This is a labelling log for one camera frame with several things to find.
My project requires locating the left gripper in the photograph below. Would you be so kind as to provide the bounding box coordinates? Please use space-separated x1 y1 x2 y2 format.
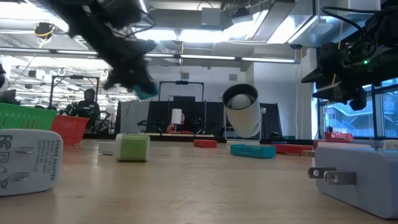
104 39 159 96

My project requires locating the white pencil sharpener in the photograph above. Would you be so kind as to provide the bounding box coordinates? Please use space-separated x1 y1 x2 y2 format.
98 141 116 156

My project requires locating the long linear ceiling light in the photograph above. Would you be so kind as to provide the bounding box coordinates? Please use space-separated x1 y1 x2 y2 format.
0 46 302 65

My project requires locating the black robot rig frame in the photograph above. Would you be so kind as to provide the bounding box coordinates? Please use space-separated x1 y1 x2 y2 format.
158 80 205 103
49 74 100 110

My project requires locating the white cylindrical spot lamp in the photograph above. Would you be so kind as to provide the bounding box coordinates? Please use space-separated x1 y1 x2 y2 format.
221 83 267 146

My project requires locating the large window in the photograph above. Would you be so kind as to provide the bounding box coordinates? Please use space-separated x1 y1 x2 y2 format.
317 77 398 139

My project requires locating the green plastic basket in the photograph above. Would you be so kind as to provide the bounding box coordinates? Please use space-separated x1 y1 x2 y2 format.
0 102 58 131

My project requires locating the green white power adapter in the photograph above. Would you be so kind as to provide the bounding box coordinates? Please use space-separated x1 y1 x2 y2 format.
114 133 150 162
0 128 64 197

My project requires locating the silver air duct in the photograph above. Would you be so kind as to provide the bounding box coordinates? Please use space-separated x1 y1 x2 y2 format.
251 0 382 47

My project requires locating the black curtain partition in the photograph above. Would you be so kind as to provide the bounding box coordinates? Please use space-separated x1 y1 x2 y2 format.
146 100 282 140

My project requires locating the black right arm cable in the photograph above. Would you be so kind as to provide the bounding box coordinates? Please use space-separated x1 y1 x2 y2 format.
320 6 382 37

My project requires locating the red pencil sharpener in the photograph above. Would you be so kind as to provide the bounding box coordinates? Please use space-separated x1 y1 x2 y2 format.
272 143 314 156
193 139 218 149

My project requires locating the teal pencil sharpener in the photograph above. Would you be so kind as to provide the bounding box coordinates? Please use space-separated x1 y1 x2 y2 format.
230 144 277 159
132 82 160 101

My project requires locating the white cylinder lamp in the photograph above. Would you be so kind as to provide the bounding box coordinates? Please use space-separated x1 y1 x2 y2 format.
171 108 183 125

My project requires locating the gray cloth cover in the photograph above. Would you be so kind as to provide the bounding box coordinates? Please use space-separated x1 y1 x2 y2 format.
115 100 150 135

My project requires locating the red plastic basket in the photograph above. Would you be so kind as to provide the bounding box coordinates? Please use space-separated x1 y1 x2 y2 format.
50 114 90 146

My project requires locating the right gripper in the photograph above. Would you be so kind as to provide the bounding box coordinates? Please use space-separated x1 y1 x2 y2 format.
300 40 379 111

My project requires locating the gray ceiling box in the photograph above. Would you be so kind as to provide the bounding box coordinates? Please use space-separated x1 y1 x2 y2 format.
201 7 221 26

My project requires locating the black ceiling device yellow cable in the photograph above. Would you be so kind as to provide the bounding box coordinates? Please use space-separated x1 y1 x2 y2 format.
33 21 57 40

